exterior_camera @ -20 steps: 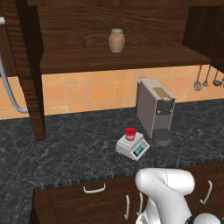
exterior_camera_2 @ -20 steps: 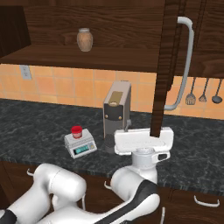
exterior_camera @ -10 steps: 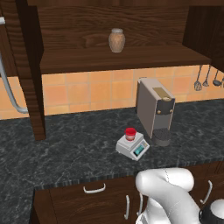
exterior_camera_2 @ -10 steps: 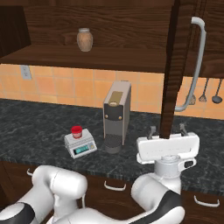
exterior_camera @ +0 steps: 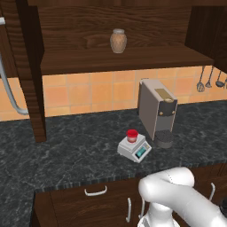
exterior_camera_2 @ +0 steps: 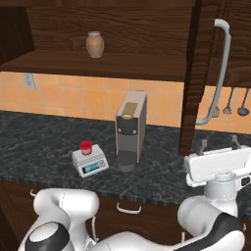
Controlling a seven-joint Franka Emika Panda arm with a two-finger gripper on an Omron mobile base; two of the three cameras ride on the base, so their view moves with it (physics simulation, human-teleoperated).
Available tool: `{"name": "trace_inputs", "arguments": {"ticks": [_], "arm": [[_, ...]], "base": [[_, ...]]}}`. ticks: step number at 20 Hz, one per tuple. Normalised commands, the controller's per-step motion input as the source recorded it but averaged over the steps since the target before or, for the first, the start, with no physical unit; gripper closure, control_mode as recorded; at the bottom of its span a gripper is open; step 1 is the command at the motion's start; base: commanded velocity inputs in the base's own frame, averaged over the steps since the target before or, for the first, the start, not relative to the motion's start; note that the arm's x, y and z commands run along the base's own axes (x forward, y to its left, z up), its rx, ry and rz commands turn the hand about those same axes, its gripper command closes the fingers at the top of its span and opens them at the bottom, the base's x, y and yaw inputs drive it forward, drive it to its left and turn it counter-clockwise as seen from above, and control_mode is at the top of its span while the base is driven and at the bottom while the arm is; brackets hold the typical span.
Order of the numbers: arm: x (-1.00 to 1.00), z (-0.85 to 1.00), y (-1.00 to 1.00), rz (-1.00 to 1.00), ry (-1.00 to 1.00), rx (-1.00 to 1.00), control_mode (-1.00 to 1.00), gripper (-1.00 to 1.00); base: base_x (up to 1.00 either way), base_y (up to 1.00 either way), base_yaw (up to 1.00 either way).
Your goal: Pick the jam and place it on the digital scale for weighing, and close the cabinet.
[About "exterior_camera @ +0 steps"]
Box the red jam jar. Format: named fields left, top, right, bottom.
left=126, top=129, right=139, bottom=145

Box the white digital scale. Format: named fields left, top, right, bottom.
left=116, top=133, right=153, bottom=164

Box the dark wood cabinet door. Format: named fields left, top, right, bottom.
left=15, top=0, right=48, bottom=144
left=184, top=4, right=227, bottom=74

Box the grey coffee machine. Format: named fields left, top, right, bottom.
left=137, top=78, right=179, bottom=149

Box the brown ceramic vase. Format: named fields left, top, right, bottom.
left=109, top=27, right=128, bottom=54

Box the grey hanging whisk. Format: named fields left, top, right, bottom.
left=196, top=66, right=207, bottom=93

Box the dark wood drawer front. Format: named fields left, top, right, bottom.
left=49, top=178, right=142, bottom=207

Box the grey hanging spatula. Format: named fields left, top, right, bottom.
left=205, top=66, right=215, bottom=89

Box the dark wood cupboard door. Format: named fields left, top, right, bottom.
left=190, top=163, right=227, bottom=207
left=51, top=203, right=139, bottom=227

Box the grey hanging ladle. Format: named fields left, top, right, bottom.
left=215, top=69, right=225, bottom=89

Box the dark wood wall cabinet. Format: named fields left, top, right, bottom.
left=27, top=0, right=227, bottom=76

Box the white drawer handle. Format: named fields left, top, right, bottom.
left=83, top=185, right=108, bottom=198

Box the white cupboard door handle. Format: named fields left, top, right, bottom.
left=125, top=197, right=133, bottom=223
left=208, top=182, right=216, bottom=202
left=138, top=197, right=146, bottom=220

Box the grey curved door handle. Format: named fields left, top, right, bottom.
left=0, top=17, right=30, bottom=116

